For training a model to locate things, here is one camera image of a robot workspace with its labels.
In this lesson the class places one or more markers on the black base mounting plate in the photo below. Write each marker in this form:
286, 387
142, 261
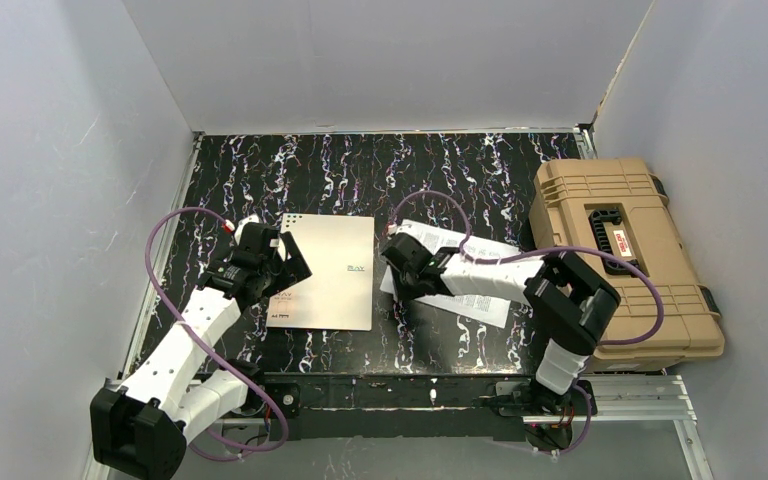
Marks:
319, 406

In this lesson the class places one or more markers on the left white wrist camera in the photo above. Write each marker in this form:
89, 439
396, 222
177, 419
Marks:
235, 229

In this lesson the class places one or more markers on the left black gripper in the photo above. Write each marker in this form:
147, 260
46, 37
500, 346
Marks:
277, 263

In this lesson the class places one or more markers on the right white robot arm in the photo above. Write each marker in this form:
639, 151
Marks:
573, 302

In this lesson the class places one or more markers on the beige file folder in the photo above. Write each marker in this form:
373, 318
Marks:
339, 250

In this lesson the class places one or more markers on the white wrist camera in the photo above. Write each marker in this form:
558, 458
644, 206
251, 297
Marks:
406, 227
235, 229

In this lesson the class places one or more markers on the tan plastic tool case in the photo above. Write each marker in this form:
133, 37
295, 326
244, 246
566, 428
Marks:
666, 316

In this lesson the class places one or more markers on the aluminium frame rail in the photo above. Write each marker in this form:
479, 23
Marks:
641, 398

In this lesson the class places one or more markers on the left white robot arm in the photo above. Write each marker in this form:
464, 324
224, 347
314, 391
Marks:
144, 426

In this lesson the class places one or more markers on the printed white paper sheet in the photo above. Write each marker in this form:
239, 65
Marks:
483, 298

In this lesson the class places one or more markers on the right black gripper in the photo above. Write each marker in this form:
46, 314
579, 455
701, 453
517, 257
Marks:
398, 266

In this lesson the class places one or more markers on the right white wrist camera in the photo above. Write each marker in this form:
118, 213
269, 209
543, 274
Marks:
406, 227

